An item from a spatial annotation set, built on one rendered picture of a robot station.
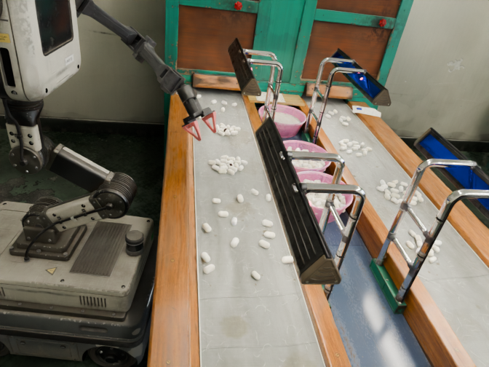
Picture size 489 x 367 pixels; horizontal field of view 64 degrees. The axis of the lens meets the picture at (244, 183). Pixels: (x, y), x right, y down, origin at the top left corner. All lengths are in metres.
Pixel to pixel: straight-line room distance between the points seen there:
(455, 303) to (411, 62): 2.68
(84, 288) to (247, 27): 1.58
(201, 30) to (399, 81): 2.03
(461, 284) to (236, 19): 1.68
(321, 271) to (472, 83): 3.55
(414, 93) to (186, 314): 3.22
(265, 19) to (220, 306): 1.65
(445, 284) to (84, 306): 1.24
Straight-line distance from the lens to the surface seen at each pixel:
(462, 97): 4.18
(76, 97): 3.42
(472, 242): 1.63
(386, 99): 1.76
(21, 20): 1.14
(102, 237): 1.69
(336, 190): 0.93
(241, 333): 1.05
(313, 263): 0.75
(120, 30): 1.81
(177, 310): 1.05
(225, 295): 1.12
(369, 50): 2.56
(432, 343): 1.24
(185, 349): 0.99
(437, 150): 1.39
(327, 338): 1.07
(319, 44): 2.44
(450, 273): 1.47
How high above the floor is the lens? 1.59
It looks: 33 degrees down
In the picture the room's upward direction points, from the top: 9 degrees clockwise
